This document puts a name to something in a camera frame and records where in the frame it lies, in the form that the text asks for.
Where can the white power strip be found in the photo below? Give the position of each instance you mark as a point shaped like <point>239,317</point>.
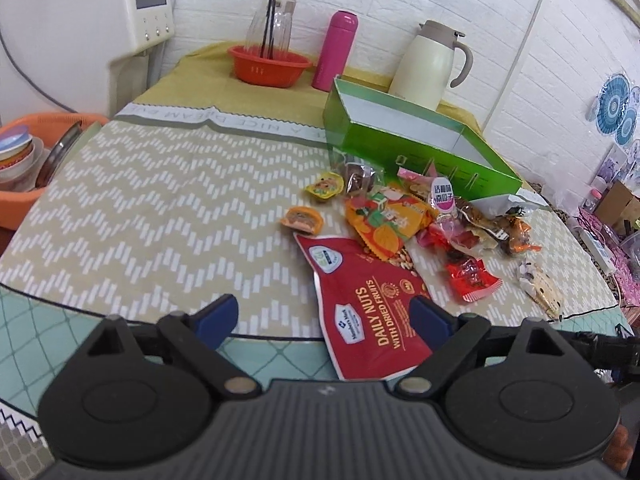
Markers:
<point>600,254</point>

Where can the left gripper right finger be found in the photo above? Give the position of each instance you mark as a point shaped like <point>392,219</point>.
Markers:
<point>454,342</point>

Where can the clear dates packet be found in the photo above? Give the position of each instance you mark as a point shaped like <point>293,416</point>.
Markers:
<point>361,178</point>

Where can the blue wall decoration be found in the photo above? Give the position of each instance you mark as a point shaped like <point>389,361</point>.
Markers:
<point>615,109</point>

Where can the pink thermos bottle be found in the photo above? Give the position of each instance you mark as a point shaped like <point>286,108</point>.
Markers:
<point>335,50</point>

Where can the pink pumpkin seed packet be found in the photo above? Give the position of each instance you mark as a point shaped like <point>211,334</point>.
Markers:
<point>430,187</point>

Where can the white grey snack bag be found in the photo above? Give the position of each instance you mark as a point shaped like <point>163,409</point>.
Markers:
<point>505,204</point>

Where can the black straw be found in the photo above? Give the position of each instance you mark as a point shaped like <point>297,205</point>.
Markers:
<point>266,49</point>

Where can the red daily nuts bag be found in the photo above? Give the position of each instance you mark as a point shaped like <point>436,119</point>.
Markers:
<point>363,305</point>

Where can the glass carafe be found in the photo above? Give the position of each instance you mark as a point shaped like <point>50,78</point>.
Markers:
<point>283,21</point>

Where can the white screen appliance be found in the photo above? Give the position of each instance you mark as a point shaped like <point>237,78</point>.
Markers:
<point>80,56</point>

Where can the person's right hand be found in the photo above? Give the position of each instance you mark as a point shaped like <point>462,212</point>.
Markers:
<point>619,451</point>

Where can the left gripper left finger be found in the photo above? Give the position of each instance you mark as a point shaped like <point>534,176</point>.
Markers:
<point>194,339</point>

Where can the green cardboard box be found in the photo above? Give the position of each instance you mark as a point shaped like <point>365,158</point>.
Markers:
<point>394,133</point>

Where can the orange green snack packet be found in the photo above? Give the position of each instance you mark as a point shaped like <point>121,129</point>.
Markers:
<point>387,217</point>

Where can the yellow jelly cup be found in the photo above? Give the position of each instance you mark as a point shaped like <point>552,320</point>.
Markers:
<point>326,186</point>

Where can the orange clear nut packet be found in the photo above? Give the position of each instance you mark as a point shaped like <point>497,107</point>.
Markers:
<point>511,232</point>

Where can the orange plastic basin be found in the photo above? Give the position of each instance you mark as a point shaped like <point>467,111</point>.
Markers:
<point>18,192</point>

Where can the red plastic basket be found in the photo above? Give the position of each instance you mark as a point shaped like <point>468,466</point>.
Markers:
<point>280,72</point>

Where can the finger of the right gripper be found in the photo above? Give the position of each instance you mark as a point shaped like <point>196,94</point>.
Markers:
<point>606,352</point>

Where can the chevron beige table mat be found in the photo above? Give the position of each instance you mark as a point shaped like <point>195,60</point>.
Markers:
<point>168,208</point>

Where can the yellow cloth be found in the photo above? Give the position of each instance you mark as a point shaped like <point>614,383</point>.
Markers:
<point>202,92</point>

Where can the cream thermos jug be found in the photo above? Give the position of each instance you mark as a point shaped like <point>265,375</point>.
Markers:
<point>424,72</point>

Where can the orange jelly cup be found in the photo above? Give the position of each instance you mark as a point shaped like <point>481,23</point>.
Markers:
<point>303,219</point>

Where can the small red candy packet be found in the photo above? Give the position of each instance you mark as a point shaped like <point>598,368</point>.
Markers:
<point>436,234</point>

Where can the red sausage snack packet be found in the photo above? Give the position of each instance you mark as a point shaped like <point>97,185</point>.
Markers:
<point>470,280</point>

